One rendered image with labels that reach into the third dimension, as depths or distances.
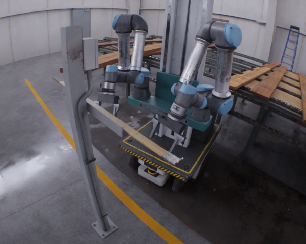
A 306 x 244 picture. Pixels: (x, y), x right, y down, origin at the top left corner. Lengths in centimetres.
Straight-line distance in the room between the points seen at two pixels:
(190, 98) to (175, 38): 67
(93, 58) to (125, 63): 72
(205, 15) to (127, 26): 52
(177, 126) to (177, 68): 67
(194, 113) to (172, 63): 46
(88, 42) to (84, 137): 36
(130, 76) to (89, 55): 56
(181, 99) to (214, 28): 41
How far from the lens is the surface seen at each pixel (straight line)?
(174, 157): 47
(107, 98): 110
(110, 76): 110
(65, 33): 62
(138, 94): 139
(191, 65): 100
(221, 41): 95
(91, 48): 65
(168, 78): 138
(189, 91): 84
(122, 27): 126
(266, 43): 718
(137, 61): 117
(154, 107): 132
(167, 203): 157
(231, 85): 163
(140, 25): 122
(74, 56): 63
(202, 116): 120
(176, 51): 141
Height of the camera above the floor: 131
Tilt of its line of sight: 31 degrees down
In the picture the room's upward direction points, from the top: 5 degrees clockwise
